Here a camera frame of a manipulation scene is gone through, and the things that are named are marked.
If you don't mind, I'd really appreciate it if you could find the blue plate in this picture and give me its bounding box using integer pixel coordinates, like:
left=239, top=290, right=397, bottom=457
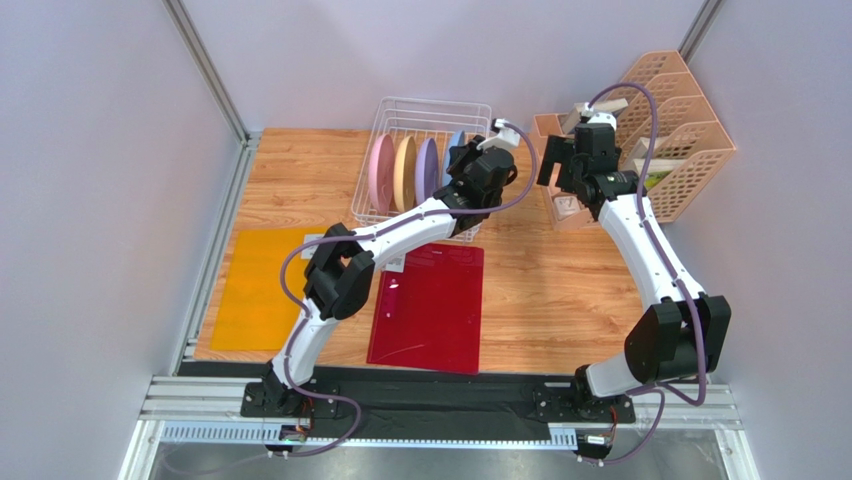
left=443, top=130, right=467, bottom=188

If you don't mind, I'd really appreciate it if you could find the purple plate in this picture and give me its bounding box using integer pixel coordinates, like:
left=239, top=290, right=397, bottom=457
left=414, top=138, right=439, bottom=205

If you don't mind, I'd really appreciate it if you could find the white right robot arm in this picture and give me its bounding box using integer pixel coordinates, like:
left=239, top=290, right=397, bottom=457
left=537, top=123, right=731, bottom=398

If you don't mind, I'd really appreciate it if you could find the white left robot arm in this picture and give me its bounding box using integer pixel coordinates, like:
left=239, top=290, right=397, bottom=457
left=262, top=136, right=517, bottom=397

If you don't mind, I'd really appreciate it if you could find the upper book in rack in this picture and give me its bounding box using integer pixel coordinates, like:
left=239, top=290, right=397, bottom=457
left=558, top=98, right=628, bottom=134

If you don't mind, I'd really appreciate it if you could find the green book in rack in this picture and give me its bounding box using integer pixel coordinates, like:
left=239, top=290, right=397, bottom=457
left=627, top=158, right=685, bottom=190

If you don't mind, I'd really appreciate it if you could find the pink file rack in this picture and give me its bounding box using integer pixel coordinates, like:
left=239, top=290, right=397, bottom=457
left=604, top=50, right=736, bottom=224

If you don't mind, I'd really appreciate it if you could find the middle white book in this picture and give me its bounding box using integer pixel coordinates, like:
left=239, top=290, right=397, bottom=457
left=624, top=137, right=675, bottom=176

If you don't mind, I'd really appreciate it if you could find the yellow plate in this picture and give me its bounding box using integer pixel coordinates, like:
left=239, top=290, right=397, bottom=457
left=393, top=135, right=417, bottom=213

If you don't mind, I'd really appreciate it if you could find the pink plate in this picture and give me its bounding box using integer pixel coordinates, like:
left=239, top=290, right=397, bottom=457
left=368, top=134, right=395, bottom=214

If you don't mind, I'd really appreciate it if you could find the red folder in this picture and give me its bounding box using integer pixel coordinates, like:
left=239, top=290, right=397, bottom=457
left=367, top=243, right=485, bottom=375

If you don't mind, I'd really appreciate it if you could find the black base mat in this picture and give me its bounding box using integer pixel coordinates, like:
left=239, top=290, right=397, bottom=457
left=174, top=360, right=637, bottom=441

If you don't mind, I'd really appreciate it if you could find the orange folder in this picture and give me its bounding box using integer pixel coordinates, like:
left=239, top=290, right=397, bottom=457
left=211, top=226, right=325, bottom=352

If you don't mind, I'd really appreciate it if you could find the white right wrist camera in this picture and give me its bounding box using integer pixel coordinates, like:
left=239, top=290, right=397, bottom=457
left=574, top=99, right=624, bottom=129

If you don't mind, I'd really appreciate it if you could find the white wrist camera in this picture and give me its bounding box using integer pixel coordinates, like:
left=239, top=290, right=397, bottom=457
left=477, top=118, right=521, bottom=151
left=574, top=99, right=624, bottom=129

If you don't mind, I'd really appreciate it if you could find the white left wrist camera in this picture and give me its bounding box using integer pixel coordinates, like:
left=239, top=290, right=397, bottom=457
left=477, top=118, right=521, bottom=151

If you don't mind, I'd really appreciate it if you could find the white wire dish rack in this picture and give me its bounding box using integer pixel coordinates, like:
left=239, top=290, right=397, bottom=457
left=351, top=96, right=492, bottom=227

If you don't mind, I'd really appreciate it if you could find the right aluminium corner post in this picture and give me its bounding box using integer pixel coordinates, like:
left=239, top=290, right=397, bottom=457
left=678, top=0, right=725, bottom=64

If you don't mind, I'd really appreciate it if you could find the aluminium corner post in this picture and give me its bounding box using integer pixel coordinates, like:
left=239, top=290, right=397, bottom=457
left=163, top=0, right=251, bottom=145
left=678, top=0, right=725, bottom=64

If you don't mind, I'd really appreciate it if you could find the left aluminium corner post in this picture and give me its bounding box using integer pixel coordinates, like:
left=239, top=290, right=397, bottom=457
left=163, top=0, right=251, bottom=145

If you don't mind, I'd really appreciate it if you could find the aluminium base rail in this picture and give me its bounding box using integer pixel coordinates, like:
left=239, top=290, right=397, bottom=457
left=120, top=366, right=759, bottom=479

